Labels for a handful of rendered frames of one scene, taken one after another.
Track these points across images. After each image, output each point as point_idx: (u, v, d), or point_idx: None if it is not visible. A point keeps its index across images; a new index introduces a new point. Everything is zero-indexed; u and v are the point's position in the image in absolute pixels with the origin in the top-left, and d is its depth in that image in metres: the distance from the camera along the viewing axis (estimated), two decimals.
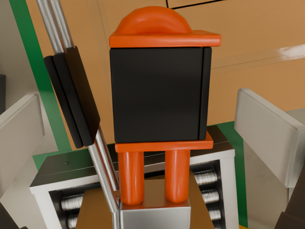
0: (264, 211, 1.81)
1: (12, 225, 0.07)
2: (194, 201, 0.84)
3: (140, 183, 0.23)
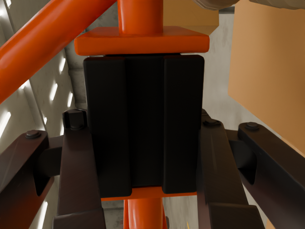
0: None
1: (98, 202, 0.08)
2: None
3: None
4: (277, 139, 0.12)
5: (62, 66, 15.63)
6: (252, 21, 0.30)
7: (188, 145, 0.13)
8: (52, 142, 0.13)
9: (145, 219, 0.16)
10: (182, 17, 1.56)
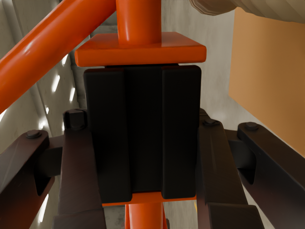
0: None
1: (98, 202, 0.08)
2: None
3: None
4: (276, 139, 0.12)
5: (65, 59, 15.48)
6: (252, 23, 0.30)
7: (186, 152, 0.13)
8: (53, 142, 0.13)
9: (145, 222, 0.17)
10: None
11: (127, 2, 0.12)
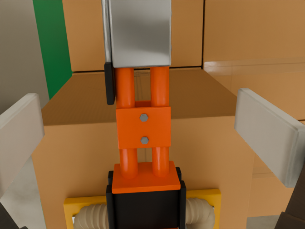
0: None
1: (12, 225, 0.07)
2: (210, 83, 0.68)
3: None
4: None
5: None
6: (223, 166, 0.51)
7: None
8: None
9: (120, 159, 0.34)
10: None
11: None
